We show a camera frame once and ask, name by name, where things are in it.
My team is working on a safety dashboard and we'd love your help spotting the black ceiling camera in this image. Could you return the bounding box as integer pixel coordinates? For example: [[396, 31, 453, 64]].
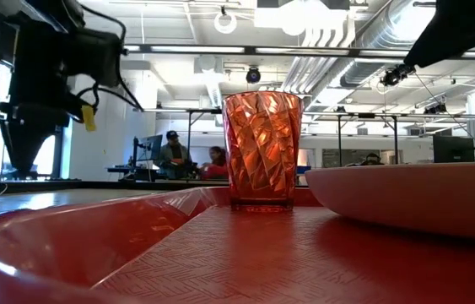
[[380, 62, 416, 88]]

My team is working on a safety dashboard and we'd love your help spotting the black background rig frame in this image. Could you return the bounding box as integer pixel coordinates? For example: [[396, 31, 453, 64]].
[[135, 107, 224, 170], [304, 110, 475, 168]]

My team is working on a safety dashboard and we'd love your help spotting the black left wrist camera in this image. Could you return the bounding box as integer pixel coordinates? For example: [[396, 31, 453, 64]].
[[66, 27, 124, 88]]

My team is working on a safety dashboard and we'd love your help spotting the black background desk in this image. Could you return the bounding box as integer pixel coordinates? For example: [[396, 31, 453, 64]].
[[107, 166, 162, 182]]

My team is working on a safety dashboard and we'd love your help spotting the white ring light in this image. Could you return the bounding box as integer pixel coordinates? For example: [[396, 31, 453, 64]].
[[213, 10, 238, 35]]

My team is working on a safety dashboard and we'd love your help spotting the red plastic tray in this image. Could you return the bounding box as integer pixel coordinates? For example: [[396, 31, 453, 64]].
[[0, 185, 475, 304]]

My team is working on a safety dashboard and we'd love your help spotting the black aluminium table frame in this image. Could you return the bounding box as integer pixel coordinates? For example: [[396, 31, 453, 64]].
[[3, 179, 229, 192]]

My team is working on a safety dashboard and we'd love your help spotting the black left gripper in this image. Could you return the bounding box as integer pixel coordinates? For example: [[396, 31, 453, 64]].
[[0, 20, 94, 174]]

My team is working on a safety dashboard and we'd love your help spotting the yellow cable tag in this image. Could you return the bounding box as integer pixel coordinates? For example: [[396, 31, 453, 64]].
[[81, 104, 97, 133]]

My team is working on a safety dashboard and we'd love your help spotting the glass window dark frame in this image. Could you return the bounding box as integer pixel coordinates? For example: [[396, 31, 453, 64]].
[[0, 62, 67, 179]]

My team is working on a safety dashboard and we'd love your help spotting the salmon pink plate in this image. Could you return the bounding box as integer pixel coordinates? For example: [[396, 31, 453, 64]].
[[304, 162, 475, 242]]

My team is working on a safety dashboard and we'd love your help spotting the person with cap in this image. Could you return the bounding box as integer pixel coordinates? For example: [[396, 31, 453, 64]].
[[154, 129, 192, 181]]

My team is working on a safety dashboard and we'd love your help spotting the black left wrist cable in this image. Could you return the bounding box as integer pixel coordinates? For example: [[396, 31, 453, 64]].
[[62, 0, 144, 113]]

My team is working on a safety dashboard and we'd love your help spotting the orange faceted plastic cup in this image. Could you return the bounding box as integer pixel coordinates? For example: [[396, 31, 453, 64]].
[[222, 90, 305, 213]]

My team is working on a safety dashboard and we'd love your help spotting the black computer monitor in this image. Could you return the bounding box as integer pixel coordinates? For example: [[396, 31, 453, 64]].
[[133, 133, 165, 164], [432, 134, 475, 164]]

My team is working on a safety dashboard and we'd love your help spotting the black overhead camera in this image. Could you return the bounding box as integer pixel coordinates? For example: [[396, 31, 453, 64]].
[[245, 65, 262, 84]]

